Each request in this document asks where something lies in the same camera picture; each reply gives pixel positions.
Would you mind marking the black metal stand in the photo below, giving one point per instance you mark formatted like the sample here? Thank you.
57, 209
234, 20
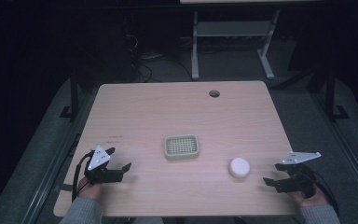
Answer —
73, 93
331, 96

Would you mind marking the pale green soap dish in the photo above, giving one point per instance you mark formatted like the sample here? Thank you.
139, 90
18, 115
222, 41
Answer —
181, 146

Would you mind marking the metal floor rail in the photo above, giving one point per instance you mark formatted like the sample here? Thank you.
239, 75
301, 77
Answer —
348, 146
48, 174

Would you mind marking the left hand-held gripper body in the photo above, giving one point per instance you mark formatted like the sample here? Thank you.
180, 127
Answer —
99, 158

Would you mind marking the person's left hand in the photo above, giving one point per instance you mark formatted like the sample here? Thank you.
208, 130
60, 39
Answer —
89, 190

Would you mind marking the white metal table frame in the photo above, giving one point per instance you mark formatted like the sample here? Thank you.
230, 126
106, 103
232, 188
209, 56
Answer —
233, 29

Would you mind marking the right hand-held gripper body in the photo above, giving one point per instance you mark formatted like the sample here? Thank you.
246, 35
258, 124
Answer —
301, 179

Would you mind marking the person's right hand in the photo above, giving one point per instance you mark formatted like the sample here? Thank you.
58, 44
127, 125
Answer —
310, 200

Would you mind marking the white round soap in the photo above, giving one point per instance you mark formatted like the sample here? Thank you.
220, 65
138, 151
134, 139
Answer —
239, 167

